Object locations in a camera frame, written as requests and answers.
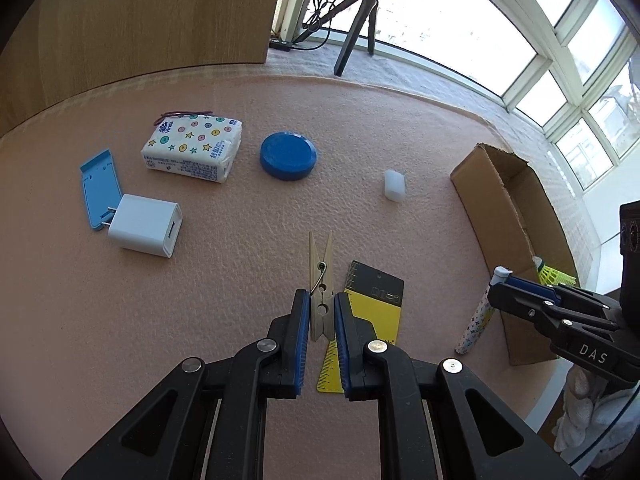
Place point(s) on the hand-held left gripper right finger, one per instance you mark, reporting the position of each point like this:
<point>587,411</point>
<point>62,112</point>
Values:
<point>342,340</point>

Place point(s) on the patterned white lip balm tube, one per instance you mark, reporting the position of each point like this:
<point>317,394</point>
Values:
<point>475,325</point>

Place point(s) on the pink blanket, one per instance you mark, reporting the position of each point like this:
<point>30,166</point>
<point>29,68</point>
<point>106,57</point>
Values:
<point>225,270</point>

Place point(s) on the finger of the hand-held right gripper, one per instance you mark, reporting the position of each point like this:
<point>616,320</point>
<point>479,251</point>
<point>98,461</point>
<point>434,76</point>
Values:
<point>530,284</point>
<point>530,305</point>

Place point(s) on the patterned tissue pack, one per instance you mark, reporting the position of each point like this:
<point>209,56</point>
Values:
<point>192,147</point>

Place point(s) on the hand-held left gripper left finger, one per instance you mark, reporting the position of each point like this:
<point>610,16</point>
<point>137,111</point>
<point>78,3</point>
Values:
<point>301,340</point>

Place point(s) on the white charger plug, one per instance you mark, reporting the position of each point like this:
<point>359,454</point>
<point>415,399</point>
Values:
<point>145,225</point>

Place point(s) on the blue plastic phone stand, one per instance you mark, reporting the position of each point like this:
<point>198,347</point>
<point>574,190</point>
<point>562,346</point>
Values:
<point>102,185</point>

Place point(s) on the blue round lid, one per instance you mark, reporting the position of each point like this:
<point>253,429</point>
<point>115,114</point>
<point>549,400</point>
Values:
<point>287,155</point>

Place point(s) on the yellow shuttlecock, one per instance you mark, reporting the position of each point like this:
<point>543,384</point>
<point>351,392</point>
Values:
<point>550,275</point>

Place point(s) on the white window frame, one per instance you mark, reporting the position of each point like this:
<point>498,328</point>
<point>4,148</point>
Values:
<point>545,25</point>

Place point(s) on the wooden clothespin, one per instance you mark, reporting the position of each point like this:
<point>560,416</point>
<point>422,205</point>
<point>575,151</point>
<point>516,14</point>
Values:
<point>320,270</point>

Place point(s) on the black and yellow card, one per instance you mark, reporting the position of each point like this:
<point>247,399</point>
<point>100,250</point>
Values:
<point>375,300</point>

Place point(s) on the person's right hand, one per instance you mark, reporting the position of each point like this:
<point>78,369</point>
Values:
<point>580,400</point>

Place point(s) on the cardboard box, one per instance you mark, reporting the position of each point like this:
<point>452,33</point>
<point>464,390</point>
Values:
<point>505,200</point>

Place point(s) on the translucent white cap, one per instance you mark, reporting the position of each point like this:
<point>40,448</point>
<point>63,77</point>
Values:
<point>395,186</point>

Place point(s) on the black tripod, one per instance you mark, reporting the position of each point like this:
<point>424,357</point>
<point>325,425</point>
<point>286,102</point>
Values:
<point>352,40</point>

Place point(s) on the large light wooden board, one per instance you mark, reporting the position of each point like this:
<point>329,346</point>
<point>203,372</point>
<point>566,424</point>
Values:
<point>125,20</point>

